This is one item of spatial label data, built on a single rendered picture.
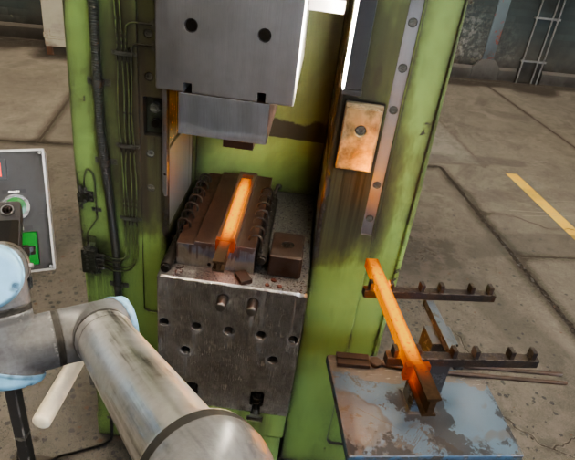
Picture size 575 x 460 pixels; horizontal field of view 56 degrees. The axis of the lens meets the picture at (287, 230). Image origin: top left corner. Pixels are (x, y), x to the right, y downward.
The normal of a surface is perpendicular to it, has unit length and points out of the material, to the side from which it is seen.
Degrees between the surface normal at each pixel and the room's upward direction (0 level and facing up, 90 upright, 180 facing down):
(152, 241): 90
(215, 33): 90
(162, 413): 29
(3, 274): 55
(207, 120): 90
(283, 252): 0
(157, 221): 90
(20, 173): 60
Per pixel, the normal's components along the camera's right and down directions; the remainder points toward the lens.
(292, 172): -0.07, 0.51
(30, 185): 0.36, 0.02
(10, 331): 0.65, -0.04
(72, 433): 0.11, -0.85
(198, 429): -0.14, -0.98
